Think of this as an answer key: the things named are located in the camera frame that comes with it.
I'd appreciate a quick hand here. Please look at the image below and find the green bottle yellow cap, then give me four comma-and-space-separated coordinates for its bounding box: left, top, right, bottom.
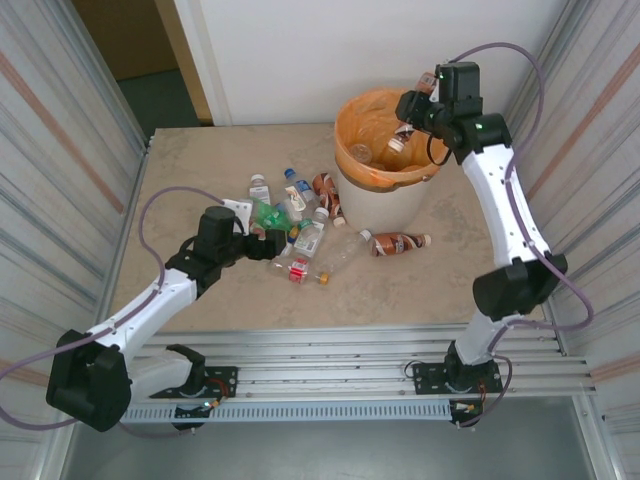
249, 197, 301, 240

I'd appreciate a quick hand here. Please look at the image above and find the clear bottle green white label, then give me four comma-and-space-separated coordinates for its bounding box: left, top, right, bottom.
293, 207, 331, 258

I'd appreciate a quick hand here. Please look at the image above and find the brown coffee bottle white cap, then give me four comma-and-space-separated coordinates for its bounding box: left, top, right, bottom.
387, 71, 442, 154
369, 230, 432, 259
312, 172, 348, 227

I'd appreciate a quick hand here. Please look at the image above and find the clear bottle cream label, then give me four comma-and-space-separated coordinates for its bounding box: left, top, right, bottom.
274, 185, 309, 221

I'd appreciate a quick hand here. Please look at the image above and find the small clear bottle white cap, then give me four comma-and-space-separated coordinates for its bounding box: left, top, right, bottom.
248, 173, 272, 206

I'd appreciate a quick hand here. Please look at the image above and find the clear bottle blue Pepsi label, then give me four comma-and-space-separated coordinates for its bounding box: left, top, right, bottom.
283, 168, 321, 205

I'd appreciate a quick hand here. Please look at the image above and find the clear unlabelled bottle white cap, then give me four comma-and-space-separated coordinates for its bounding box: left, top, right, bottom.
314, 228, 372, 275
348, 141, 375, 164

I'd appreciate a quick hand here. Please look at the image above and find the orange plastic bin liner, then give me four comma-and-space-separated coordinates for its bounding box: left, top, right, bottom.
333, 87, 449, 191

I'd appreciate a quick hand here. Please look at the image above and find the white ribbed waste bin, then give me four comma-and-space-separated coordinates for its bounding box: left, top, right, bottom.
335, 149, 445, 236

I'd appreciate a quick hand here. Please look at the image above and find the corrugated translucent side panel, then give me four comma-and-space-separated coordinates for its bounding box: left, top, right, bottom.
0, 0, 151, 480
499, 0, 640, 480

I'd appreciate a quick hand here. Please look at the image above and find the right wrist black cable loop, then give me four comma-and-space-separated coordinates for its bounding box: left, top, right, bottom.
427, 132, 450, 166

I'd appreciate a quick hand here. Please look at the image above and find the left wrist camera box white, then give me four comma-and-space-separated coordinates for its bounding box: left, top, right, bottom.
219, 198, 256, 236

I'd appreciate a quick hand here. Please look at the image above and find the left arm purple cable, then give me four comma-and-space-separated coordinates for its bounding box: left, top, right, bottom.
0, 187, 225, 441

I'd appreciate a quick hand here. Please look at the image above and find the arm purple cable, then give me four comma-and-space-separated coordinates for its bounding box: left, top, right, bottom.
442, 42, 596, 429
0, 187, 225, 441

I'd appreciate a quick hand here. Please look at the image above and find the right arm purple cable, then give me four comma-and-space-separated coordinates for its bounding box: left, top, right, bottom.
442, 42, 596, 429

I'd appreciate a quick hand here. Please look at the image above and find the aluminium rail frame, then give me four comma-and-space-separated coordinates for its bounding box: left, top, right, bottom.
53, 322, 599, 406

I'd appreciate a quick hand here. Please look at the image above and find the power wires yellow connector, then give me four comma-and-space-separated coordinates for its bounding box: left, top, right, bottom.
451, 382, 490, 417
199, 378, 237, 410

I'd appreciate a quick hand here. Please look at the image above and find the white slotted cable duct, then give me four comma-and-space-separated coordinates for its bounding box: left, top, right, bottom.
119, 401, 451, 424

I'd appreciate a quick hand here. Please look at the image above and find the tan wooden door frame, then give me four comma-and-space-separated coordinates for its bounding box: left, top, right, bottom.
153, 0, 215, 126

